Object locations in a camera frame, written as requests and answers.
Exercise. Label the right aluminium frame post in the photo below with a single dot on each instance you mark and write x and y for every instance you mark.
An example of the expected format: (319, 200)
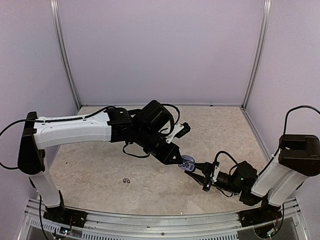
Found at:
(258, 53)

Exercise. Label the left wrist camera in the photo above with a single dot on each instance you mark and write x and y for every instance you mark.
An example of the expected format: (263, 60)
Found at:
(178, 131)

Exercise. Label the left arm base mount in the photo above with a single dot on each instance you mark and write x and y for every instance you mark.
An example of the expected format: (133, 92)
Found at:
(63, 215)

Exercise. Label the blue-grey earbud charging case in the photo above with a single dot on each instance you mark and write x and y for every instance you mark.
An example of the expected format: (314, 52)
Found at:
(190, 167)

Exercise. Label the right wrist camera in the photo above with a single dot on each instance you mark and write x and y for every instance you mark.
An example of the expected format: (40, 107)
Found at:
(214, 171)

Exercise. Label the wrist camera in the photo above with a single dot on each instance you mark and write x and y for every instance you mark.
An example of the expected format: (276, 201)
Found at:
(214, 171)
(178, 131)

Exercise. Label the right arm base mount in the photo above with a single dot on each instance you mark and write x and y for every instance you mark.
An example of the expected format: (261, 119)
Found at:
(264, 213)

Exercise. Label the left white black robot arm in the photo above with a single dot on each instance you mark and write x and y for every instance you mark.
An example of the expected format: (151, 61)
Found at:
(152, 127)

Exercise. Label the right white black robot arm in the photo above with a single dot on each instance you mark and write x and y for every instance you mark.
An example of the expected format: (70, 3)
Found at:
(296, 159)

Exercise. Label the left aluminium frame post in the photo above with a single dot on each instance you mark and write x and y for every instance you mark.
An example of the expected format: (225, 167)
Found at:
(54, 5)

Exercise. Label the front aluminium rail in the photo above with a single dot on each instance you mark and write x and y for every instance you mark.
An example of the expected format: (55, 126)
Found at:
(100, 225)

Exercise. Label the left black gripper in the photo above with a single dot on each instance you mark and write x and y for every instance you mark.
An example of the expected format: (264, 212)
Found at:
(166, 159)

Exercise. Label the aluminium frame post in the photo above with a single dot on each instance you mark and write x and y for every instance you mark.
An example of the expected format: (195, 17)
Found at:
(258, 53)
(54, 5)

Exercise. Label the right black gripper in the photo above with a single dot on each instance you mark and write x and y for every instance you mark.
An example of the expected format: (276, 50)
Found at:
(206, 181)

